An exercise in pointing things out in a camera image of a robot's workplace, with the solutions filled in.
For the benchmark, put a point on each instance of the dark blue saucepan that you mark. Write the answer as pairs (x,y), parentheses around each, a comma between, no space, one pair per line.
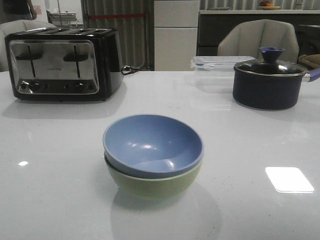
(270,92)

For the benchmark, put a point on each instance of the beige upholstered chair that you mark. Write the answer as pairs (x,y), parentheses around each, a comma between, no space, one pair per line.
(246,38)

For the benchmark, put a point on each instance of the dark kitchen counter cabinet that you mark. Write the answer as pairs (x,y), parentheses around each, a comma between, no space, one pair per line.
(214,26)

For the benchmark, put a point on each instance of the black and chrome toaster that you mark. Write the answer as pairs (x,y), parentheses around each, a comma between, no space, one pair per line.
(64,64)

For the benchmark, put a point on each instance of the white refrigerator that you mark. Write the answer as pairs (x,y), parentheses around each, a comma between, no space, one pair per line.
(175,34)

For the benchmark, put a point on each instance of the fruit bowl on counter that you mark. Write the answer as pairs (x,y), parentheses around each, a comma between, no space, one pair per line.
(267,5)

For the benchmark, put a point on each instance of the blue bowl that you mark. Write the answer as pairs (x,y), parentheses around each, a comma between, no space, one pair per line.
(152,146)

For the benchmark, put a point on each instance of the clear plastic food container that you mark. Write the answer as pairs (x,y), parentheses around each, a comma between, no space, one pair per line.
(215,74)

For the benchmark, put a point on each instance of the glass pot lid blue knob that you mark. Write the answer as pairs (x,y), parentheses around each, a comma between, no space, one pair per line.
(270,65)

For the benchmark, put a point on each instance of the green bowl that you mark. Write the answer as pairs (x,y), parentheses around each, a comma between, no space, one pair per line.
(154,188)

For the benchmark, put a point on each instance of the person in background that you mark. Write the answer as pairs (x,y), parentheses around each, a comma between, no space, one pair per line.
(19,10)

